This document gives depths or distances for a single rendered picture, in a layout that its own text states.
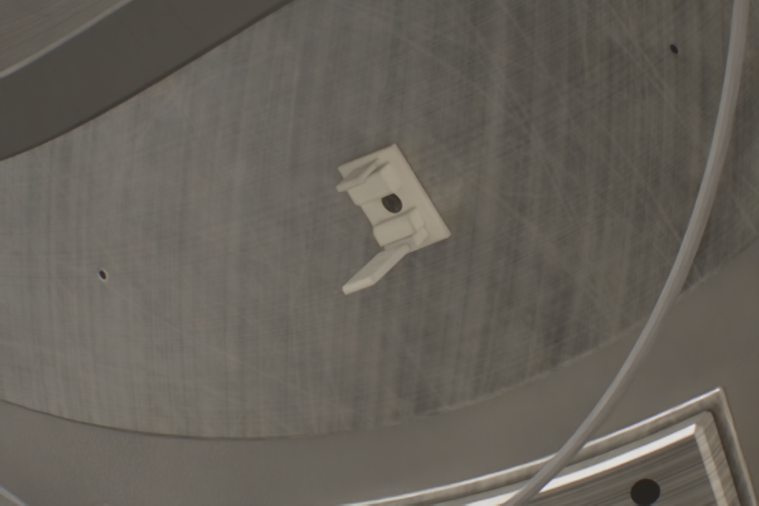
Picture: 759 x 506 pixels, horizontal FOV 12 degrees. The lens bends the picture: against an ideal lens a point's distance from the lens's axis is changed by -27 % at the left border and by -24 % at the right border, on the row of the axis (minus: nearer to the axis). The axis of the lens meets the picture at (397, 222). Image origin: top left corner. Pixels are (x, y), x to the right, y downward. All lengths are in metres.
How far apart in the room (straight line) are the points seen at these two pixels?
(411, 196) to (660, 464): 0.09
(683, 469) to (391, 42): 0.13
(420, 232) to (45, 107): 0.10
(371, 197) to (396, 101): 0.02
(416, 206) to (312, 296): 0.04
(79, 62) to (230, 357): 0.12
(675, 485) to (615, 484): 0.02
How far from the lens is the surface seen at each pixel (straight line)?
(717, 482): 0.95
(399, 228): 0.96
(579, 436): 0.94
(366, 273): 0.96
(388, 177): 0.96
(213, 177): 0.99
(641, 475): 0.96
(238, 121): 0.98
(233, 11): 0.90
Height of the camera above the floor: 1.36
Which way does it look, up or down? 36 degrees down
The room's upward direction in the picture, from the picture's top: 5 degrees clockwise
